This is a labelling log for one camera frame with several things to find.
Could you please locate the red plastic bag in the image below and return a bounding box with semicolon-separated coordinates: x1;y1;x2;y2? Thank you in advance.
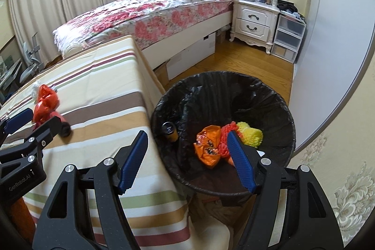
32;84;60;127

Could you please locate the red foam fruit net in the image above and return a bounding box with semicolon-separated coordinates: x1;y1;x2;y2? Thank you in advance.
217;121;238;159

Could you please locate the orange snack wrapper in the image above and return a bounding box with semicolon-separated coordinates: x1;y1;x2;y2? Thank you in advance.
194;125;221;169

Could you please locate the orange tube black cap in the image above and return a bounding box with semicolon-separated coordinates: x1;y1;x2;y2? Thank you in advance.
161;122;179;142

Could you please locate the white plastic bag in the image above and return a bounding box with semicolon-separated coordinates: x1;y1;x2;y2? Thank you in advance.
30;80;41;104

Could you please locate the yellow foam fruit net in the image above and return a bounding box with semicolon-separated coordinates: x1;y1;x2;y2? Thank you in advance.
237;122;263;148

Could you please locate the black lined trash bin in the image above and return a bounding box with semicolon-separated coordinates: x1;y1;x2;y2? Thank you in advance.
151;72;296;197

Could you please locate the study desk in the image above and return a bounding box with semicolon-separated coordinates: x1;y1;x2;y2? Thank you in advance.
0;59;22;103

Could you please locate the grey desk chair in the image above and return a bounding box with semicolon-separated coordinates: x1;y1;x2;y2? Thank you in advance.
20;32;45;85

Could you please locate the striped bed sheet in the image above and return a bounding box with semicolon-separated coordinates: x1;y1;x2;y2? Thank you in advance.
1;36;230;249

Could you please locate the pink floral quilt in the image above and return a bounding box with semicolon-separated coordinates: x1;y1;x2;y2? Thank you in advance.
53;0;234;56

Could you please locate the white wardrobe door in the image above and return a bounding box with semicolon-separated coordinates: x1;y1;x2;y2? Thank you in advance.
289;0;374;153

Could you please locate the white storage box under bed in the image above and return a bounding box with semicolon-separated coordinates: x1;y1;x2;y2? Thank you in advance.
167;33;216;80

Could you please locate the plastic drawer unit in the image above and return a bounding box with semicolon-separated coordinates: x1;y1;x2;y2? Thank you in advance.
271;12;306;63

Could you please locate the white nightstand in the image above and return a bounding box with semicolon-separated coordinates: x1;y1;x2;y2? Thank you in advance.
229;0;280;55

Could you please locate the white bed with headboard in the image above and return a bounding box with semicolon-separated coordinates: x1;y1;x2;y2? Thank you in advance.
53;0;234;68

